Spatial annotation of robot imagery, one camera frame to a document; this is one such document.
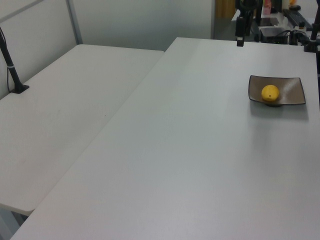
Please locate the yellow potato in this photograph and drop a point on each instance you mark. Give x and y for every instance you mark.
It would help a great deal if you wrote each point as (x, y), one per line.
(270, 92)

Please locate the brown square ceramic plate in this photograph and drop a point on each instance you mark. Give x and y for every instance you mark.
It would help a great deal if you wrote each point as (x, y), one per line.
(290, 90)

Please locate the brown wooden panel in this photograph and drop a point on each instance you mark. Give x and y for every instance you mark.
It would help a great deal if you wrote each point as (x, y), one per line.
(225, 7)

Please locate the black electronics box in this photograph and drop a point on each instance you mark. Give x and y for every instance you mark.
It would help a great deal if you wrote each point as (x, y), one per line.
(272, 33)

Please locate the dark flat pad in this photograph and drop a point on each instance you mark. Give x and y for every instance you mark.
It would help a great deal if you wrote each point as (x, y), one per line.
(268, 21)

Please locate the black pole with base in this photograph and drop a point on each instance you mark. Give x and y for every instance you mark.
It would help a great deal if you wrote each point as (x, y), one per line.
(13, 72)

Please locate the pink bottle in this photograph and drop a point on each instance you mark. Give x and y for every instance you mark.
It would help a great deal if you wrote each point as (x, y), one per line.
(267, 7)

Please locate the emergency stop button box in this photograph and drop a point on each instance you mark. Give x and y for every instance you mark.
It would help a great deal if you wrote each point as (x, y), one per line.
(301, 26)

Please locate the black keyboard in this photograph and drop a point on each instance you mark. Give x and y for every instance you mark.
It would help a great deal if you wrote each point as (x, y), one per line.
(296, 16)

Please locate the dark stand pole with clamp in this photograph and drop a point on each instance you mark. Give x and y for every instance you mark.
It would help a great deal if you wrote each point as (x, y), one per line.
(313, 35)

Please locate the black camera box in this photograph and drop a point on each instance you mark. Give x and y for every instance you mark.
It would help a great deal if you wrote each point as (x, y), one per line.
(240, 27)

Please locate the grey partition post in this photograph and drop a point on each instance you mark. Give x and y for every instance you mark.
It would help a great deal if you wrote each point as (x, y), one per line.
(74, 22)

